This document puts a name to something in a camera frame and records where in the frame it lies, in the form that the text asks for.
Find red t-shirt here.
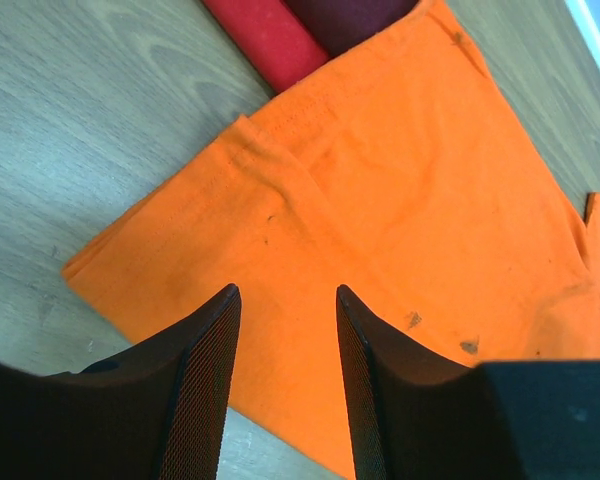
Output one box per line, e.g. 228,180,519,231
203,0,329,93

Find maroon t-shirt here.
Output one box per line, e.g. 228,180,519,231
286,0,419,57

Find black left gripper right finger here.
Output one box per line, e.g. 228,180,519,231
336,285,600,479

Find orange t-shirt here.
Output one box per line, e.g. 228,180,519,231
63,1,600,478

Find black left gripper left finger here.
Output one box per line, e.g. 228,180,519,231
0,284,241,479

